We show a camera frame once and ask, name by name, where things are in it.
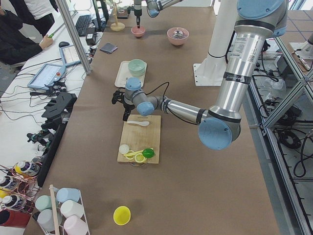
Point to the lemon slice toy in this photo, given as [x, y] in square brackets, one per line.
[140, 158]
[130, 155]

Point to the pink bowl with ice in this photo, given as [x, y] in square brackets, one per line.
[177, 42]

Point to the yellow sauce bottle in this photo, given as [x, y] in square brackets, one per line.
[27, 168]

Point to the lower blue teach pendant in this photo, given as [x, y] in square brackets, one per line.
[47, 76]

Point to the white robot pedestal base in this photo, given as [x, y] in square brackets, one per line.
[210, 72]

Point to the wooden cup tree stand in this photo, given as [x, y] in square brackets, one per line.
[116, 26]

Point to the mint green cup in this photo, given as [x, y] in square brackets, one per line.
[43, 202]

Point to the grey purple folded cloth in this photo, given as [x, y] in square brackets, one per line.
[108, 48]

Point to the pale pink cup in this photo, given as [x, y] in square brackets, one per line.
[73, 225]

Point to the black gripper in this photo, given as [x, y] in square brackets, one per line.
[127, 107]
[138, 12]

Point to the upper lemon slice toy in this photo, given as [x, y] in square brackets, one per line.
[130, 155]

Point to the green lime toy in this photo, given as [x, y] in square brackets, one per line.
[148, 153]

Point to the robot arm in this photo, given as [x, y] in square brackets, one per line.
[219, 125]
[153, 8]

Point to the white wire cup rack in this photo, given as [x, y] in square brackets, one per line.
[58, 218]

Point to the white ceramic spoon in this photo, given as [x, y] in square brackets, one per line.
[138, 123]

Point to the lower lemon slice toy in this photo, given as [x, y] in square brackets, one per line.
[140, 158]

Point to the blue teach pendant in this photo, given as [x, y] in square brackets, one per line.
[47, 76]
[69, 56]

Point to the cream white cup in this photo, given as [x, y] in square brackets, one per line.
[69, 208]

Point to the wooden cutting board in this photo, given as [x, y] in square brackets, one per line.
[140, 137]

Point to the upper blue teach pendant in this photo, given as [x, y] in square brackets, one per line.
[69, 56]

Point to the aluminium frame post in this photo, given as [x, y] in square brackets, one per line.
[63, 8]

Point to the cream rabbit tray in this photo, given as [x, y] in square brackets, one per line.
[122, 75]

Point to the grey cup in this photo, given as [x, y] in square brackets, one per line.
[45, 219]

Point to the mint green bowl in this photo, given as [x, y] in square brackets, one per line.
[137, 67]

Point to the black keyboard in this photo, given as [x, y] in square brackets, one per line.
[82, 24]

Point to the light blue cup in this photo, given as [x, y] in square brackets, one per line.
[65, 194]

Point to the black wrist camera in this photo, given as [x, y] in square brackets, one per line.
[118, 96]

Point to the seated person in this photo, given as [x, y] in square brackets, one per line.
[14, 46]

